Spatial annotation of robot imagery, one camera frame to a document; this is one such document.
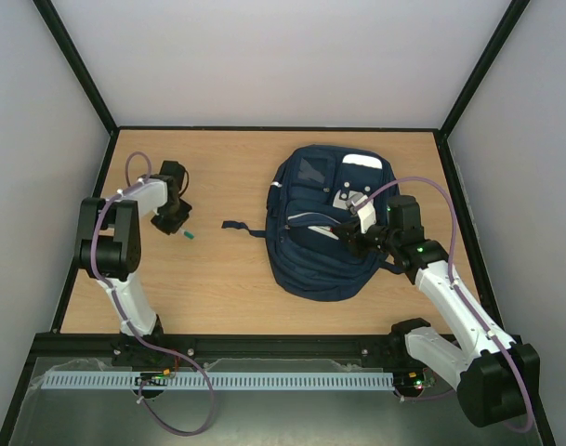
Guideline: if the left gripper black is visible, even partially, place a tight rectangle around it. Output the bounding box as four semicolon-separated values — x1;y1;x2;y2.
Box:
153;198;194;234

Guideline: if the green cap marker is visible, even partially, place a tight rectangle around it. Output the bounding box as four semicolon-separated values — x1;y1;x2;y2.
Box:
179;230;194;240

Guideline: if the purple cap marker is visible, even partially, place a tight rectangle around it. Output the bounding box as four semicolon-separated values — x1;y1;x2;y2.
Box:
308;226;338;240

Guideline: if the navy blue backpack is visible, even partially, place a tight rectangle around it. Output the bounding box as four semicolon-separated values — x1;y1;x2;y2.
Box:
249;144;400;302

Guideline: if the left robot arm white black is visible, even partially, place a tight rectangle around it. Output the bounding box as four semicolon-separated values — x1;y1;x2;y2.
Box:
74;161;194;368

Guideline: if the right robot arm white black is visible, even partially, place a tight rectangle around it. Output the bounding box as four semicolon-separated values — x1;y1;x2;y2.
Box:
332;192;540;432

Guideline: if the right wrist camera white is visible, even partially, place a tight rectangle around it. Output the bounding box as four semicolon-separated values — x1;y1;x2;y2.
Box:
346;192;376;234

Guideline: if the black aluminium frame rail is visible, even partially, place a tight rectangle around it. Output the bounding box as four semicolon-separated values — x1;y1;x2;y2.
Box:
28;333;426;370

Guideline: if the light blue cable duct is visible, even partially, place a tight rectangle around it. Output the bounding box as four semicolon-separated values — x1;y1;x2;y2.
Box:
41;371;394;391

